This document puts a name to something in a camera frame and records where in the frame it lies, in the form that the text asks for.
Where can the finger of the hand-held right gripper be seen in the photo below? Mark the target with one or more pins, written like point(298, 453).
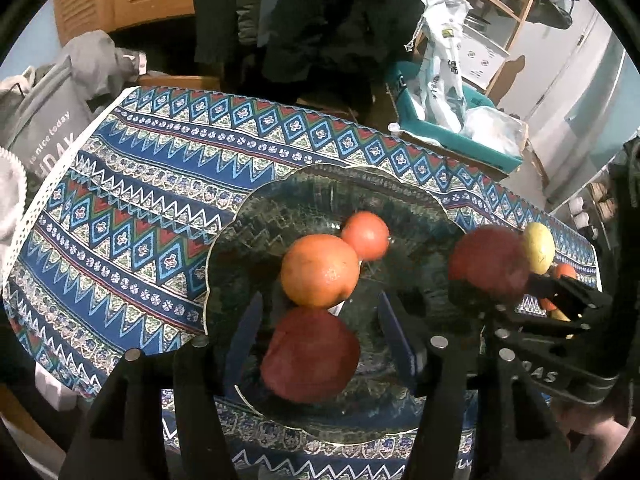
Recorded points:
point(575, 294)
point(520, 335)

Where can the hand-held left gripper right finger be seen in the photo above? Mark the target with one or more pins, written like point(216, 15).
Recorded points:
point(400, 340)

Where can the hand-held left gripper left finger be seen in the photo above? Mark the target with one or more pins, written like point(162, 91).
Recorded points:
point(245, 335)

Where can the small orange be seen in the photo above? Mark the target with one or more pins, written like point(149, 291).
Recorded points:
point(547, 304)
point(565, 271)

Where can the yellow mango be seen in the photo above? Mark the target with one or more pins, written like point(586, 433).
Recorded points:
point(560, 315)

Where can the yellow lemon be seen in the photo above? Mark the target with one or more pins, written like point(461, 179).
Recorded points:
point(539, 247)

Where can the dark red apple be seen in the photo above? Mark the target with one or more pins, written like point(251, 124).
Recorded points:
point(310, 355)

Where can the large orange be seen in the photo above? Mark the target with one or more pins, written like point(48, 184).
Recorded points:
point(320, 270)

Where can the medium orange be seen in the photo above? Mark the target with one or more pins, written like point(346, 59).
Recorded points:
point(365, 235)

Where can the dark glass plate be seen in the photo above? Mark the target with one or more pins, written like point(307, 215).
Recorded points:
point(300, 200)

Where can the person's right hand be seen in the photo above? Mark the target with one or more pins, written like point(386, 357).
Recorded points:
point(590, 422)

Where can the shoe rack with shoes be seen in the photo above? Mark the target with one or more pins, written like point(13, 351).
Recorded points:
point(597, 205)

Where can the dark garment cover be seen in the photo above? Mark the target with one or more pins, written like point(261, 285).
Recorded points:
point(625, 210)

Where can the teal plastic crate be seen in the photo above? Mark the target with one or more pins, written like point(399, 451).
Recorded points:
point(480, 152)

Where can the blue patterned tablecloth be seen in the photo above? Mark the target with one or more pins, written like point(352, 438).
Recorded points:
point(125, 210)

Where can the clear plastic bags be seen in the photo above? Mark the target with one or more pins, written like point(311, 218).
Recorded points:
point(495, 127)

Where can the white door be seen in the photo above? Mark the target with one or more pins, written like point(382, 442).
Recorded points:
point(560, 70)

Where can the white rice bag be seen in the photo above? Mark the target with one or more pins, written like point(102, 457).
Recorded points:
point(445, 85)

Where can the white knit fabric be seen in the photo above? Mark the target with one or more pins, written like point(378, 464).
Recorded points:
point(10, 195)

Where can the grey hanging backpack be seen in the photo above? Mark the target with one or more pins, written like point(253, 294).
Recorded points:
point(555, 5)

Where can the grey laundry bag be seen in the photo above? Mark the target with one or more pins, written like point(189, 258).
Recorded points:
point(45, 120)

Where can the wooden shelf rack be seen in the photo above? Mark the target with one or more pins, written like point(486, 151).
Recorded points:
point(500, 4)

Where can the grey clothing pile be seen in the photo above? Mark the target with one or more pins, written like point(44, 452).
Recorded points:
point(100, 65)

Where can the black hooded coat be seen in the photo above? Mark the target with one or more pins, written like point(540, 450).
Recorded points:
point(325, 20)

